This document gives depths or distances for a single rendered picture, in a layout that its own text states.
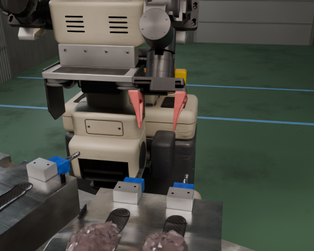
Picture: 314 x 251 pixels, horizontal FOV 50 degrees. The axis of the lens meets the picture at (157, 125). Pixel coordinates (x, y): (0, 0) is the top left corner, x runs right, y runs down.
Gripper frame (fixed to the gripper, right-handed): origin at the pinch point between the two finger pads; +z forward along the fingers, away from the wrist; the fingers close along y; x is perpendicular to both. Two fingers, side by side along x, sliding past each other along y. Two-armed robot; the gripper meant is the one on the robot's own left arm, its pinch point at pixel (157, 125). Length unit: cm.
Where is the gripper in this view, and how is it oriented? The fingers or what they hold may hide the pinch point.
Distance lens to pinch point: 68.2
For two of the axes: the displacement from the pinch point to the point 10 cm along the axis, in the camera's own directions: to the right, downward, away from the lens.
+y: 9.9, 0.5, -1.4
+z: -0.6, 10.0, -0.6
